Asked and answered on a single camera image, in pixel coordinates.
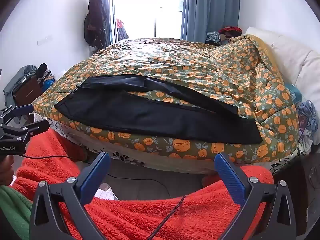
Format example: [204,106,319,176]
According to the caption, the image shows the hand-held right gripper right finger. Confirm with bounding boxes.
[214,152,297,240]

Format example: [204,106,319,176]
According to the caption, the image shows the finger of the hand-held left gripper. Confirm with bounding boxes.
[0,119,50,143]
[0,104,34,126]

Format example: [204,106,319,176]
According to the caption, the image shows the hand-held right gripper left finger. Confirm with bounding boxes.
[29,152,113,240]

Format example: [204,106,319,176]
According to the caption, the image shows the black pants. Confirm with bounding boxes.
[54,74,263,145]

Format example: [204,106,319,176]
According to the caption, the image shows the person's left hand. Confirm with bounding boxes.
[0,155,15,186]

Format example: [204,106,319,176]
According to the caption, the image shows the brown nightstand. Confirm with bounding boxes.
[12,76,43,108]

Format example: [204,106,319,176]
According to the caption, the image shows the white paper scrap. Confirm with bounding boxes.
[96,184,119,201]

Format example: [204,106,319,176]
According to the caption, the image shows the brown cabinet with clothes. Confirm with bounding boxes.
[3,65,38,101]

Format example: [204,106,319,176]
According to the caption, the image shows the blue bag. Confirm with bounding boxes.
[41,79,56,93]

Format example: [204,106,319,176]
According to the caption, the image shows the black rolled cloth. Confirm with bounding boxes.
[34,63,48,79]

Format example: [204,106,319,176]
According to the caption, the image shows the dark wooden cabinet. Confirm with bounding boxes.
[272,149,320,237]

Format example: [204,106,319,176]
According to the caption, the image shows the blue and white crumpled cloth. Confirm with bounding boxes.
[296,100,319,138]

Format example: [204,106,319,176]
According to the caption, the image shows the teal cloth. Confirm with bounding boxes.
[285,82,303,103]

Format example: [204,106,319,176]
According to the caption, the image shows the dark hanging coat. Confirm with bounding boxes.
[84,0,108,48]

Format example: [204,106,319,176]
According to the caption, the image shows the dark quilted jacket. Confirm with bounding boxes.
[117,26,130,42]

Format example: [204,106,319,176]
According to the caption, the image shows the pumpkin print green quilt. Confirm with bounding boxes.
[32,34,300,165]

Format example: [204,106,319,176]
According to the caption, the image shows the yellow blanket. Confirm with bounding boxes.
[247,34,286,85]

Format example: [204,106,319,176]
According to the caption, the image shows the white padded headboard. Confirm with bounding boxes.
[245,26,320,110]

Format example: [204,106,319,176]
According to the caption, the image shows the grey-blue crumpled garment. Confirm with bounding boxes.
[205,31,222,45]

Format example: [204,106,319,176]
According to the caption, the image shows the red and black garment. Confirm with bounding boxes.
[219,26,243,39]

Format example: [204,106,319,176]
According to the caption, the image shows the sliding glass door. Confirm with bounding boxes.
[111,0,187,42]

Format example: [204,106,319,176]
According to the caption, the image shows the wide blue curtain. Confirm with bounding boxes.
[180,0,241,42]

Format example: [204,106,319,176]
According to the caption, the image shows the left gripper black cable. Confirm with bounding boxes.
[19,154,77,160]

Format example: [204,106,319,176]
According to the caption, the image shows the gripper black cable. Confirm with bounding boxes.
[19,154,77,160]
[149,195,187,240]

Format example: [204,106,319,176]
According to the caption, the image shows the black floor cable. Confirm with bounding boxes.
[106,174,172,197]

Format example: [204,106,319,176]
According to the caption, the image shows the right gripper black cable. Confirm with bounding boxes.
[149,195,187,240]

